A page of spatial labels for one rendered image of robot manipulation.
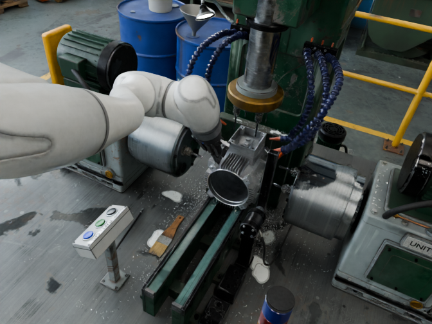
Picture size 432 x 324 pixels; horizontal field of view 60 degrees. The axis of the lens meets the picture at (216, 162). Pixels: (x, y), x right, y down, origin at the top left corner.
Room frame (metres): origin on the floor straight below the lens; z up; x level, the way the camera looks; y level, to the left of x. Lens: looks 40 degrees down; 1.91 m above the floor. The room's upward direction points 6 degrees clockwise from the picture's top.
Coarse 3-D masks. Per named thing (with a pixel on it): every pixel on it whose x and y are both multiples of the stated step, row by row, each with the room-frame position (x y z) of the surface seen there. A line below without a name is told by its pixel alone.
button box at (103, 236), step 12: (108, 216) 0.71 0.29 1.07; (120, 216) 0.71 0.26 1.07; (96, 228) 0.66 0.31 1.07; (108, 228) 0.66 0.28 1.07; (120, 228) 0.69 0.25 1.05; (84, 240) 0.62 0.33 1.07; (96, 240) 0.62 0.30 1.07; (108, 240) 0.64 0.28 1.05; (84, 252) 0.60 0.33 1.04; (96, 252) 0.60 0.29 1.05
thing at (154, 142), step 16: (144, 128) 1.08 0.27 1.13; (160, 128) 1.07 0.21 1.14; (176, 128) 1.06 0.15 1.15; (128, 144) 1.08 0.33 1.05; (144, 144) 1.04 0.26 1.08; (160, 144) 1.03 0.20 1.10; (176, 144) 1.02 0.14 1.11; (192, 144) 1.13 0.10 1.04; (144, 160) 1.04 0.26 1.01; (160, 160) 1.01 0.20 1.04; (176, 160) 1.02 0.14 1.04; (192, 160) 1.13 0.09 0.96; (176, 176) 1.03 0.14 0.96
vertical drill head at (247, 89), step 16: (272, 0) 1.02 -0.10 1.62; (256, 16) 1.04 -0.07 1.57; (272, 16) 1.02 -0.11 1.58; (256, 32) 1.03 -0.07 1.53; (256, 48) 1.03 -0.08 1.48; (272, 48) 1.03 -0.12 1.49; (256, 64) 1.02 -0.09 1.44; (272, 64) 1.03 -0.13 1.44; (240, 80) 1.07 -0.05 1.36; (256, 80) 1.02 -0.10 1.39; (272, 80) 1.05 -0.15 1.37; (240, 96) 1.01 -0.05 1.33; (256, 96) 1.00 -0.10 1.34; (272, 96) 1.02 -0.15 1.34; (256, 112) 0.98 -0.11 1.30; (256, 128) 1.01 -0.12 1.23
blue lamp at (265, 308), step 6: (264, 300) 0.42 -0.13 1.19; (264, 306) 0.41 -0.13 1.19; (264, 312) 0.41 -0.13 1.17; (270, 312) 0.39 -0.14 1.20; (276, 312) 0.39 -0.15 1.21; (288, 312) 0.39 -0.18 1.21; (270, 318) 0.39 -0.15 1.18; (276, 318) 0.39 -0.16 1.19; (282, 318) 0.39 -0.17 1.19; (288, 318) 0.40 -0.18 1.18
